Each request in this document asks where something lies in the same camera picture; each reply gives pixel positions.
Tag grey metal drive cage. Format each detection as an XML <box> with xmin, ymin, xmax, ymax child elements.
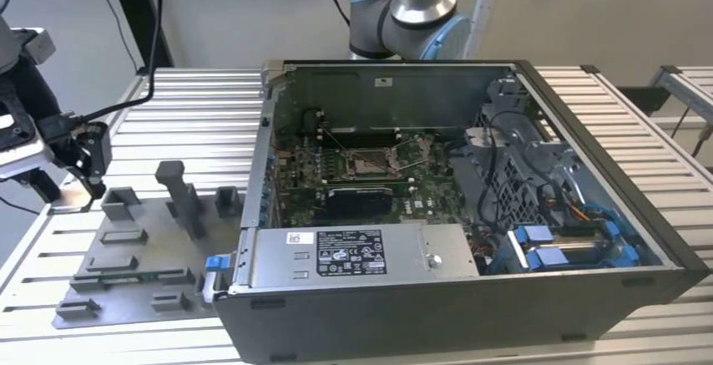
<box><xmin>450</xmin><ymin>101</ymin><xmax>576</xmax><ymax>232</ymax></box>

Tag black upright post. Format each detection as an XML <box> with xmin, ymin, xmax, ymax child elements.
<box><xmin>108</xmin><ymin>0</ymin><xmax>175</xmax><ymax>69</ymax></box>

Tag black floor cable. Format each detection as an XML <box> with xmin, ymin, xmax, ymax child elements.
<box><xmin>0</xmin><ymin>195</ymin><xmax>42</xmax><ymax>216</ymax></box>

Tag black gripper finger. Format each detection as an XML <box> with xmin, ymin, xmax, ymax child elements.
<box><xmin>67</xmin><ymin>120</ymin><xmax>114</xmax><ymax>200</ymax></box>
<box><xmin>14</xmin><ymin>165</ymin><xmax>62</xmax><ymax>204</ymax></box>

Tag metal socket cover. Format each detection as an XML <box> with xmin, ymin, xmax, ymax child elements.
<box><xmin>390</xmin><ymin>137</ymin><xmax>434</xmax><ymax>173</ymax></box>

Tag silver power supply unit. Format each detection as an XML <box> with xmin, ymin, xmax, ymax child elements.
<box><xmin>248</xmin><ymin>224</ymin><xmax>482</xmax><ymax>290</ymax></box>

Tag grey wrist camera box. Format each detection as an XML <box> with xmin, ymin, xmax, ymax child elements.
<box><xmin>11</xmin><ymin>26</ymin><xmax>58</xmax><ymax>65</ymax></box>

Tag blue and white case latch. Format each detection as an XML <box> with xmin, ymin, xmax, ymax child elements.
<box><xmin>199</xmin><ymin>255</ymin><xmax>231</xmax><ymax>304</ymax></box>

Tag aluminium frame rail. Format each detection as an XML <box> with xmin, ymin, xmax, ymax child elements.
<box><xmin>649</xmin><ymin>65</ymin><xmax>713</xmax><ymax>109</ymax></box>

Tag CPU socket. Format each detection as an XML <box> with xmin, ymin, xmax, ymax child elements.
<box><xmin>348</xmin><ymin>150</ymin><xmax>400</xmax><ymax>181</ymax></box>

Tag black block beside table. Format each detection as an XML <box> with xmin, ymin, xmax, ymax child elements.
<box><xmin>616</xmin><ymin>84</ymin><xmax>669</xmax><ymax>116</ymax></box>

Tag blue data wire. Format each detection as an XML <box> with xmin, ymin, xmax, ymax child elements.
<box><xmin>579</xmin><ymin>200</ymin><xmax>621</xmax><ymax>221</ymax></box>

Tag blue disk carrier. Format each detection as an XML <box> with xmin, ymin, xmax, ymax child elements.
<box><xmin>514</xmin><ymin>224</ymin><xmax>554</xmax><ymax>246</ymax></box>
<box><xmin>528</xmin><ymin>247</ymin><xmax>571</xmax><ymax>271</ymax></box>

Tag green motherboard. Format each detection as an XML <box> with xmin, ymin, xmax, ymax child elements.
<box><xmin>270</xmin><ymin>129</ymin><xmax>476</xmax><ymax>232</ymax></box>

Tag black fan shroud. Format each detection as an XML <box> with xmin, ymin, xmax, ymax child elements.
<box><xmin>324</xmin><ymin>185</ymin><xmax>395</xmax><ymax>218</ymax></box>

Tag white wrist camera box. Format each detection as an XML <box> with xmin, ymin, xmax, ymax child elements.
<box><xmin>0</xmin><ymin>89</ymin><xmax>56</xmax><ymax>180</ymax></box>

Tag locking lever wire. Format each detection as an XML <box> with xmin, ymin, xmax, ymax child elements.
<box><xmin>327</xmin><ymin>129</ymin><xmax>351</xmax><ymax>154</ymax></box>

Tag grey parts rack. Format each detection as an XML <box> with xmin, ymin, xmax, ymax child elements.
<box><xmin>51</xmin><ymin>160</ymin><xmax>248</xmax><ymax>331</ymax></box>

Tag RAM slot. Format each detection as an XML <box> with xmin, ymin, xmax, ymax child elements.
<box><xmin>316</xmin><ymin>125</ymin><xmax>404</xmax><ymax>141</ymax></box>

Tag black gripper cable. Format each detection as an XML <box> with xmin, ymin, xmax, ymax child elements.
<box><xmin>38</xmin><ymin>0</ymin><xmax>164</xmax><ymax>161</ymax></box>

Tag black wire in case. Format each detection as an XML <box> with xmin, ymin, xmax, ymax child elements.
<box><xmin>478</xmin><ymin>129</ymin><xmax>507</xmax><ymax>226</ymax></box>

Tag coloured power wires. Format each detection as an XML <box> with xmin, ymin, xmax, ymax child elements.
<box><xmin>547</xmin><ymin>196</ymin><xmax>590</xmax><ymax>221</ymax></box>

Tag black open PC case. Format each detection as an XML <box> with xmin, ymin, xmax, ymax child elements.
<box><xmin>214</xmin><ymin>58</ymin><xmax>712</xmax><ymax>364</ymax></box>

